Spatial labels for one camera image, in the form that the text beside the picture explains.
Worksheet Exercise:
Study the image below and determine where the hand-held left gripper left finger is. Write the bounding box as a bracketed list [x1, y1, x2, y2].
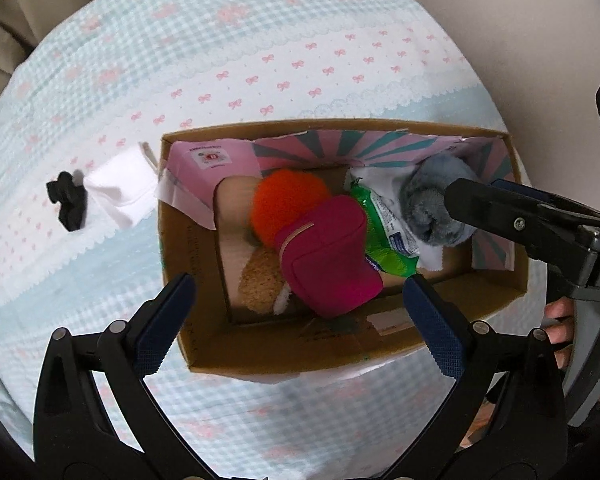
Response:
[32, 272, 216, 480]

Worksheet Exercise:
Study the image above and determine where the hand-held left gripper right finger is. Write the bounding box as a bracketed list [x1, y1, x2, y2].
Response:
[380, 274, 568, 480]

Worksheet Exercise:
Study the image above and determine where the cardboard box with pink print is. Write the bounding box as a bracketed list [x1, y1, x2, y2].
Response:
[157, 119, 531, 387]

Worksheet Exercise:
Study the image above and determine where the grey fluffy sock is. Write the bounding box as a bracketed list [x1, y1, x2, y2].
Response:
[399, 154, 481, 247]

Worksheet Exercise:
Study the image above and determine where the brown plush toy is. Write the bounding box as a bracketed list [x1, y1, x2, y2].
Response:
[215, 176, 297, 317]

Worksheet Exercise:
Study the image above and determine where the green wet wipes packet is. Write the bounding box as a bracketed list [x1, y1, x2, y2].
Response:
[349, 180, 422, 279]

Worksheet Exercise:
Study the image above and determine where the magenta zip pouch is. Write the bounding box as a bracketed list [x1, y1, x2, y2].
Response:
[274, 195, 385, 320]

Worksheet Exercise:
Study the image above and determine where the light grey cloth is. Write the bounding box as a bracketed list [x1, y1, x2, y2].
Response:
[349, 164, 447, 275]

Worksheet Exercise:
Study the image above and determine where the orange fluffy ball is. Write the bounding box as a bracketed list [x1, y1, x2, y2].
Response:
[250, 169, 331, 247]

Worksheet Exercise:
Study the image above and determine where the person's right hand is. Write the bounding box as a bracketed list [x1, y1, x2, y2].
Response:
[545, 297, 577, 372]

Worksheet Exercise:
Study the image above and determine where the white cloth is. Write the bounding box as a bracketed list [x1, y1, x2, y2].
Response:
[84, 142, 162, 232]

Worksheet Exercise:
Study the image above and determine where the small black clip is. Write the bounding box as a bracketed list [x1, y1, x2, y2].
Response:
[46, 171, 87, 233]

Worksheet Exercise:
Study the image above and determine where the beige curtain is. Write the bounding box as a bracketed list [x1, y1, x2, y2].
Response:
[0, 0, 148, 88]

